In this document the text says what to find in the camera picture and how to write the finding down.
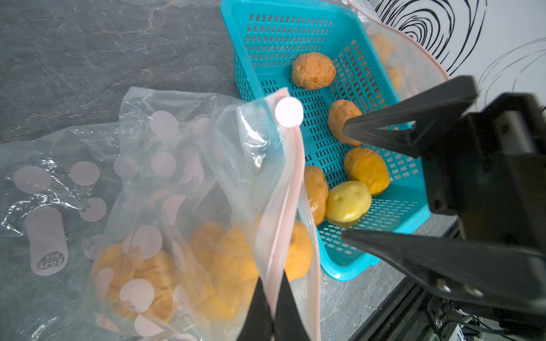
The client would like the clear zipper bag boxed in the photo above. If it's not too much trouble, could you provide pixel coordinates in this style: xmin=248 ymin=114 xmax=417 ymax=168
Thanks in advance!
xmin=1 ymin=123 xmax=122 ymax=340
xmin=348 ymin=1 xmax=449 ymax=100
xmin=82 ymin=88 xmax=320 ymax=340

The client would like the potato bottom right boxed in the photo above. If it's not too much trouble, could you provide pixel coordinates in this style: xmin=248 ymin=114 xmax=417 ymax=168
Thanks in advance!
xmin=284 ymin=220 xmax=313 ymax=282

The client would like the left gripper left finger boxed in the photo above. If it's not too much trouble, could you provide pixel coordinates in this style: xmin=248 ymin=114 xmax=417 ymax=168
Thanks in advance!
xmin=237 ymin=278 xmax=273 ymax=341

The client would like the potato centre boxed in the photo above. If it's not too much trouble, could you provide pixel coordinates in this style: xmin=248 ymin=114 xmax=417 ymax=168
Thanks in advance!
xmin=191 ymin=223 xmax=259 ymax=322

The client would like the potato right middle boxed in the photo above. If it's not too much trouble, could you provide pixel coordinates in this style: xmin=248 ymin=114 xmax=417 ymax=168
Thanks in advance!
xmin=328 ymin=99 xmax=363 ymax=146

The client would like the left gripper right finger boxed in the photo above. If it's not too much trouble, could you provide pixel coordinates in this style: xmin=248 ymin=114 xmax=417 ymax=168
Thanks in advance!
xmin=273 ymin=274 xmax=310 ymax=341

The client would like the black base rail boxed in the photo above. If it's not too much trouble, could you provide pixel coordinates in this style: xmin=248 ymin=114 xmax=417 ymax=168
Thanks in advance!
xmin=347 ymin=221 xmax=546 ymax=341

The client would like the potato bagged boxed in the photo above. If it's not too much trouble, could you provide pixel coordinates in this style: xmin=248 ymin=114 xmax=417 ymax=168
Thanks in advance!
xmin=370 ymin=34 xmax=392 ymax=64
xmin=92 ymin=243 xmax=176 ymax=323

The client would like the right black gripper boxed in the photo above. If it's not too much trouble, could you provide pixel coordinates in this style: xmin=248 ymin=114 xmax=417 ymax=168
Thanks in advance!
xmin=341 ymin=75 xmax=545 ymax=313

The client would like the potato large middle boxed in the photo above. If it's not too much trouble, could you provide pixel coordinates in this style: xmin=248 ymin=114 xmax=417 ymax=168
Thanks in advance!
xmin=344 ymin=147 xmax=390 ymax=196

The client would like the potato bottom left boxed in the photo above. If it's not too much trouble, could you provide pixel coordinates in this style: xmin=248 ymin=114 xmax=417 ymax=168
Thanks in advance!
xmin=304 ymin=166 xmax=328 ymax=227

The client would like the green yellowish potato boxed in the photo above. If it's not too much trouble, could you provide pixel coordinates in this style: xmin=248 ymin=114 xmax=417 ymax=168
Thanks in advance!
xmin=326 ymin=181 xmax=372 ymax=228

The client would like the teal plastic basket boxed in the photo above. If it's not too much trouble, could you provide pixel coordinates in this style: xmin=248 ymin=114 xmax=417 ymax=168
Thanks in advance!
xmin=220 ymin=1 xmax=430 ymax=281

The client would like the potato top right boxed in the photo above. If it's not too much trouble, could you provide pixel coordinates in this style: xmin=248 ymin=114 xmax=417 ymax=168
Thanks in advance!
xmin=291 ymin=52 xmax=336 ymax=90

